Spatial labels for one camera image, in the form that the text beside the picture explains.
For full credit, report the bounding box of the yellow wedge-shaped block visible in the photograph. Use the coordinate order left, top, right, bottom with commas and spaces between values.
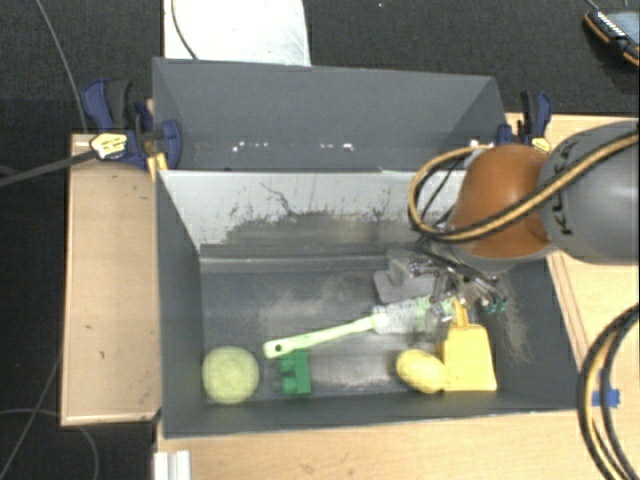
438, 299, 499, 393

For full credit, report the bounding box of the grey rectangular block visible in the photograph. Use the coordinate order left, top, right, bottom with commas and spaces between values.
372, 257, 437, 305

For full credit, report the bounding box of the yellow lemon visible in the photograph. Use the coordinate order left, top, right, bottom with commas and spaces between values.
395, 348, 449, 395

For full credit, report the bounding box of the green and white bottle brush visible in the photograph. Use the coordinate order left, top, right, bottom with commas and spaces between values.
262, 295, 437, 360

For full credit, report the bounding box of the green toy block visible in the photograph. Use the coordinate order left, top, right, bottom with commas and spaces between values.
277, 349, 313, 397

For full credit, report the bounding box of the yellow-green tennis ball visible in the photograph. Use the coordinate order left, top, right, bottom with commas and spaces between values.
201, 345, 261, 405

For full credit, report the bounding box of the grey metal bin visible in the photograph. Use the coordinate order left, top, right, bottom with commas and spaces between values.
151, 57, 582, 439

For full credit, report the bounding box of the pale wood board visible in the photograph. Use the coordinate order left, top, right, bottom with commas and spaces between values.
59, 132, 164, 427

